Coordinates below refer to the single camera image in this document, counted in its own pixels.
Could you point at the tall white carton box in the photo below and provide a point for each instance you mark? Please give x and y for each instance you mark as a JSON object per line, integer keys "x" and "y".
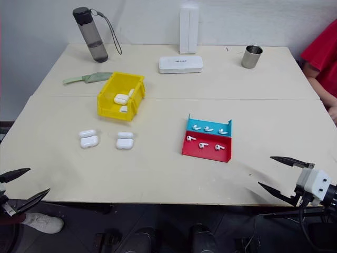
{"x": 188, "y": 29}

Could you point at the bystander in red shirt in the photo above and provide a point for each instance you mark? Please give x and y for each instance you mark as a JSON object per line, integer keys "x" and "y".
{"x": 325, "y": 52}

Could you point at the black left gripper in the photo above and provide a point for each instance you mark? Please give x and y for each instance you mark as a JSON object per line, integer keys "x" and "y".
{"x": 2, "y": 206}

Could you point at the bystander hand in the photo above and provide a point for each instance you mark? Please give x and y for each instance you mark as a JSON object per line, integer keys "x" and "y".
{"x": 333, "y": 114}

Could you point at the blue and red tray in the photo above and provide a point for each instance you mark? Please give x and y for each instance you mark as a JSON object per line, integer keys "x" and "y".
{"x": 205, "y": 154}

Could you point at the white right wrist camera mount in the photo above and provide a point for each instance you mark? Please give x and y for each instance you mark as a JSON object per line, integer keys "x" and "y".
{"x": 316, "y": 184}

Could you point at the white sneaker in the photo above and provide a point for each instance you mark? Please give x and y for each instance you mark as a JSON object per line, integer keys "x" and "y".
{"x": 43, "y": 222}

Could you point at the blue tray with earbuds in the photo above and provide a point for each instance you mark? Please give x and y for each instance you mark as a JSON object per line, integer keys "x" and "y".
{"x": 210, "y": 124}

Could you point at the yellow plastic bin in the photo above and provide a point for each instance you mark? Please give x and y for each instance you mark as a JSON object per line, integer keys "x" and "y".
{"x": 110, "y": 109}

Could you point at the bystander bare forearm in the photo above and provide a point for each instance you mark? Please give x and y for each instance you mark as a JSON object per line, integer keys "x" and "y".
{"x": 319, "y": 88}

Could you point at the steel cup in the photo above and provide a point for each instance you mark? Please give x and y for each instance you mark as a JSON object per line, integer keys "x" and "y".
{"x": 251, "y": 58}

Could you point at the green sheathed knife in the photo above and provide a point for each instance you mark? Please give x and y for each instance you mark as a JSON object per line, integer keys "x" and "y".
{"x": 94, "y": 77}

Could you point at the flat white rectangular case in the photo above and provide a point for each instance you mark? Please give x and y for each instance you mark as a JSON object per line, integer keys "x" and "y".
{"x": 180, "y": 64}

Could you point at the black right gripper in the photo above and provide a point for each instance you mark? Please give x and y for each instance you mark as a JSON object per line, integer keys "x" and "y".
{"x": 298, "y": 195}

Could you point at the white wireless earbud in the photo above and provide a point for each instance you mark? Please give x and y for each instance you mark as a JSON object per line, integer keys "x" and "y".
{"x": 189, "y": 138}
{"x": 222, "y": 131}
{"x": 196, "y": 127}
{"x": 218, "y": 147}
{"x": 208, "y": 129}
{"x": 202, "y": 145}

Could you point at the closed white charging case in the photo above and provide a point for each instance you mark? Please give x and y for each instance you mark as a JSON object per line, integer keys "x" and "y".
{"x": 123, "y": 109}
{"x": 121, "y": 98}

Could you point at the open white charging case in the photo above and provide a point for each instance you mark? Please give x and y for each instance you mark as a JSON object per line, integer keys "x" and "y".
{"x": 124, "y": 143}
{"x": 89, "y": 141}

